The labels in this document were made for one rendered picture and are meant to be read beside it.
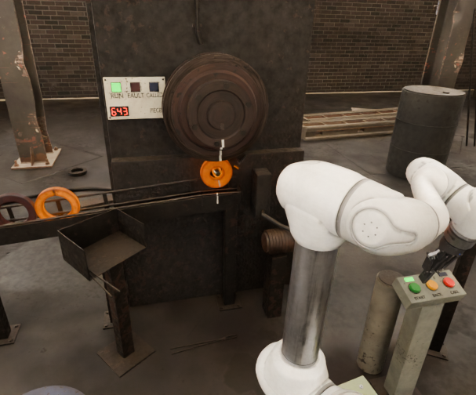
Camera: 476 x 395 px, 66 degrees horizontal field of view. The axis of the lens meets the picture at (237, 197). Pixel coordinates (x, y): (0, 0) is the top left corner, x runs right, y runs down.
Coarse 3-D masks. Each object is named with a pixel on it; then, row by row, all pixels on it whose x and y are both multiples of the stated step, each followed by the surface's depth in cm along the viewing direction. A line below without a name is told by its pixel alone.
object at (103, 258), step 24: (96, 216) 156; (120, 216) 162; (72, 240) 150; (96, 240) 159; (120, 240) 160; (144, 240) 154; (72, 264) 145; (96, 264) 146; (120, 264) 156; (120, 288) 161; (120, 312) 165; (120, 336) 170; (120, 360) 176
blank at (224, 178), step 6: (204, 162) 175; (210, 162) 173; (216, 162) 174; (222, 162) 174; (228, 162) 176; (204, 168) 173; (210, 168) 174; (222, 168) 176; (228, 168) 176; (204, 174) 175; (222, 174) 179; (228, 174) 178; (204, 180) 176; (210, 180) 177; (216, 180) 178; (222, 180) 179; (228, 180) 179; (210, 186) 178; (216, 186) 179; (222, 186) 180
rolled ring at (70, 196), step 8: (48, 192) 161; (56, 192) 162; (64, 192) 163; (72, 192) 166; (40, 200) 162; (72, 200) 165; (40, 208) 163; (72, 208) 167; (40, 216) 165; (48, 216) 166; (72, 216) 168
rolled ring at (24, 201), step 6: (0, 198) 158; (6, 198) 158; (12, 198) 159; (18, 198) 159; (24, 198) 160; (30, 198) 164; (0, 204) 159; (24, 204) 161; (30, 204) 162; (30, 210) 163; (0, 216) 162; (30, 216) 164; (36, 216) 165; (0, 222) 162; (6, 222) 164; (12, 222) 166
